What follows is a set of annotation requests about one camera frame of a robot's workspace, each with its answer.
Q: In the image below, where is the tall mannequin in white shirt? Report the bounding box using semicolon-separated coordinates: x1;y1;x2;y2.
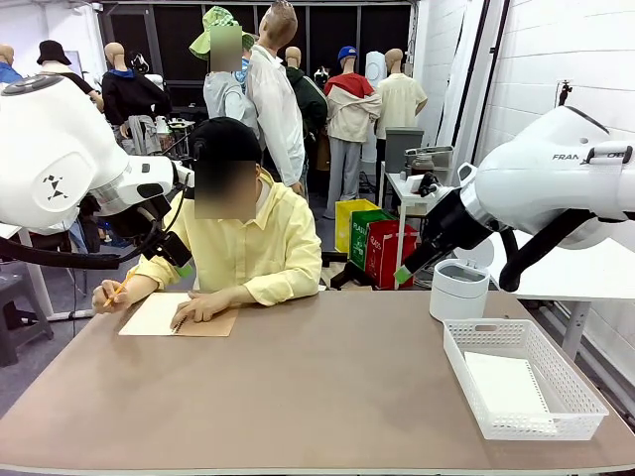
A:
246;0;307;199

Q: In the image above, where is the white desk with legs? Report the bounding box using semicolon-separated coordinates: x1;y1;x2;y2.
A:
0;222;95;322

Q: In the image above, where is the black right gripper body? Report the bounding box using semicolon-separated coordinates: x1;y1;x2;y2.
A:
424;187;495;263

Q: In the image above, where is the spiral notebook brown cover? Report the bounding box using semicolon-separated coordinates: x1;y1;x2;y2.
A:
117;292;239;338

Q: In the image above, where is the person's left forearm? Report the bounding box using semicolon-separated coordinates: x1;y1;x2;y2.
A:
212;270;322;307

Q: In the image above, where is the mannequin with blue cap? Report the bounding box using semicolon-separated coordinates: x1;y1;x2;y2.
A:
322;46;382;219

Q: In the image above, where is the white paper sheet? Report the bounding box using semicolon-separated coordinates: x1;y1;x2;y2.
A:
463;350;557;435

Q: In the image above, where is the black vertical wall pipe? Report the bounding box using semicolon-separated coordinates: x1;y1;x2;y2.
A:
473;0;512;155

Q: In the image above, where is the black office chair base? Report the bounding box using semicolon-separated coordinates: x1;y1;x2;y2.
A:
319;250;374;292

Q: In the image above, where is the silver metal tray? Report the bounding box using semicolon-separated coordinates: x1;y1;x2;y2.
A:
404;145;455;173

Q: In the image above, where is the person's right hand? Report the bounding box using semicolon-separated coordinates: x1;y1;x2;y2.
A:
92;280;133;314

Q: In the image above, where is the red recycling bin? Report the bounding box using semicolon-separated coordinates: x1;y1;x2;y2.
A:
365;220;419;291

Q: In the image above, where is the person's right forearm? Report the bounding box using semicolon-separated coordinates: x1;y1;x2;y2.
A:
118;262;170;299

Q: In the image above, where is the small white background table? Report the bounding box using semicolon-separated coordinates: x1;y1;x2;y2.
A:
384;171;447;292

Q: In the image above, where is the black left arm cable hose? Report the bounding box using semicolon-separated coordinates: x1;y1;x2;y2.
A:
0;185;194;272

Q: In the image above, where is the mannequin in dark green jacket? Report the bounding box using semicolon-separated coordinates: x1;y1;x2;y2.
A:
285;46;328;165

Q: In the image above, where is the mannequin in black sweater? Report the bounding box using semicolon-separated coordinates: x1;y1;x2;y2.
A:
101;42;173;155

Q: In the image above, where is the person in yellow shirt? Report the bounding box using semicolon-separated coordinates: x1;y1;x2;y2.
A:
118;117;323;307

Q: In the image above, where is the mannequin with black bucket hat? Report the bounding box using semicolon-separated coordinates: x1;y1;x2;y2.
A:
37;40;105;113

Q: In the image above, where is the black baseball cap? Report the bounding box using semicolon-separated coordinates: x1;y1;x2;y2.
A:
188;117;263;165

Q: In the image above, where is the white tower fan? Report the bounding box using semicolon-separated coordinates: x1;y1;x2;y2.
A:
361;51;388;175

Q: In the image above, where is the green recycling bin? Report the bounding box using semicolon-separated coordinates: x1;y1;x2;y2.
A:
349;209;398;272

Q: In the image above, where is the yellow recycling bin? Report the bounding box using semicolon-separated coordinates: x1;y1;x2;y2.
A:
334;198;381;254

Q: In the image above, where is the orange pencil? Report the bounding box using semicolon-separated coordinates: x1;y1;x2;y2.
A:
102;271;135;306

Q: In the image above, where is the person's left hand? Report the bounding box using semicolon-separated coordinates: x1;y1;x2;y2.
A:
173;291;224;323

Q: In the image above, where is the mannequin with green gingham hat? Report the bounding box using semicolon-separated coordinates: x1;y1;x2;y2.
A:
189;5;262;175

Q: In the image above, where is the white side table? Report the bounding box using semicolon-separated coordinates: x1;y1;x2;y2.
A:
488;232;635;361

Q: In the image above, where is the white perforated plastic basket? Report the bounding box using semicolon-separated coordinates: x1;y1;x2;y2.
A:
443;318;610;442

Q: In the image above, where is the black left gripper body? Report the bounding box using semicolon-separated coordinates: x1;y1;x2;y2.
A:
140;228;193;270

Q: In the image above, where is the mannequin in cream shirt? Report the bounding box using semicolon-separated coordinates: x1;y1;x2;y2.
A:
375;48;429;170

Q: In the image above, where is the mannequin in blue shirt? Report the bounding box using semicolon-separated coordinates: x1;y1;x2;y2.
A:
0;44;24;85

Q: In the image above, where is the grey square bin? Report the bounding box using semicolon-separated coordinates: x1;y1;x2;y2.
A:
384;127;426;175

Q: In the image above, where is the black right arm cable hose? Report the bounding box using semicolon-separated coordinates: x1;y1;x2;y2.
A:
498;207;596;293

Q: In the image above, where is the white round trash can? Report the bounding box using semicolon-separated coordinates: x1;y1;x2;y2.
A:
429;237;496;323

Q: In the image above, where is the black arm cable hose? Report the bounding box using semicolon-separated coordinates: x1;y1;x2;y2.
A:
498;207;596;293
0;185;194;272

